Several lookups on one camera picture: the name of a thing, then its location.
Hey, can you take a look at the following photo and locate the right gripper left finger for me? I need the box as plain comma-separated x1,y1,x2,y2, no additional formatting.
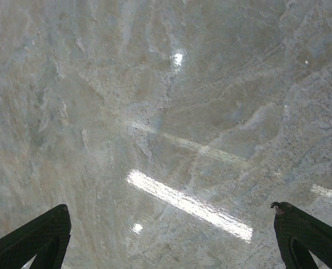
0,203,72,269

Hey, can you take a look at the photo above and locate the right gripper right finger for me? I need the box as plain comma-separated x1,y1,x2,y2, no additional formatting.
270,201,332,269

